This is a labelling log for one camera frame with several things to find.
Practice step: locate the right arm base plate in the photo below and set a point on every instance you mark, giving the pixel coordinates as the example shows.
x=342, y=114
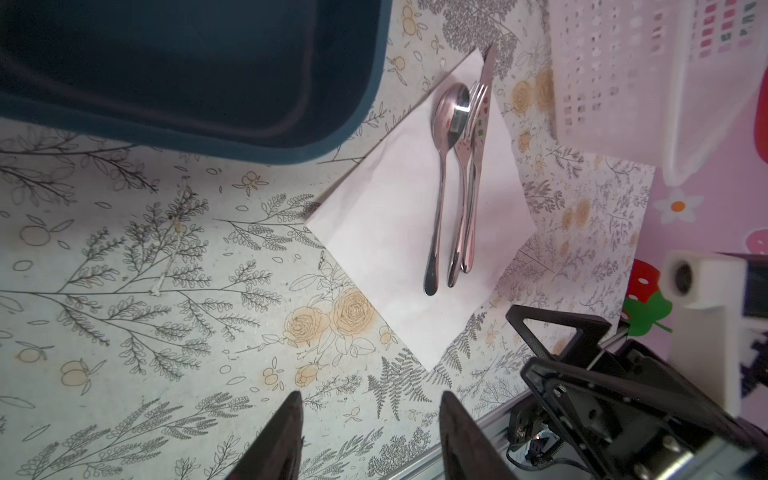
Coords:
x=536, y=448

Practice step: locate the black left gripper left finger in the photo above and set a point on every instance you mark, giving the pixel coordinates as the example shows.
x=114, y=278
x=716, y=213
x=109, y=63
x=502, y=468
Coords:
x=276, y=452

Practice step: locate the silver spoon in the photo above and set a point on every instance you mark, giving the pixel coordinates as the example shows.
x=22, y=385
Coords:
x=448, y=123

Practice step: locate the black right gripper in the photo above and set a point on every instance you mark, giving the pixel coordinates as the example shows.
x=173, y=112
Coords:
x=630, y=414

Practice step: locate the white paper napkin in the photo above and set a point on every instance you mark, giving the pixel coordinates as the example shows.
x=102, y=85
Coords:
x=377, y=225

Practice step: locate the silver table knife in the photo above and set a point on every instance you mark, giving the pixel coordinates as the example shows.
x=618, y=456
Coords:
x=477, y=136

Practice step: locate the white perforated plastic basket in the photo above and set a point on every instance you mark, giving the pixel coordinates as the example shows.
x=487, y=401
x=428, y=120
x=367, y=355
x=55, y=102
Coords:
x=655, y=82

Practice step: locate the silver fork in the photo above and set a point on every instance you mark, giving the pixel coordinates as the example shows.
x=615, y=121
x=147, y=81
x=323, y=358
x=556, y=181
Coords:
x=463, y=151

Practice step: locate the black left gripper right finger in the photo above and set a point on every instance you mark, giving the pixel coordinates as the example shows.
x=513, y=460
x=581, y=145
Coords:
x=467, y=453

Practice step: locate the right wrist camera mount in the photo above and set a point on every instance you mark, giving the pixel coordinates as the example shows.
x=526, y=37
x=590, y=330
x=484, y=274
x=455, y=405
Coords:
x=719, y=302

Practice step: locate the teal plastic tray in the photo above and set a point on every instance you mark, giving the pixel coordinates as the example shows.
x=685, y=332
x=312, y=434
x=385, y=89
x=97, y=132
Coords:
x=273, y=82

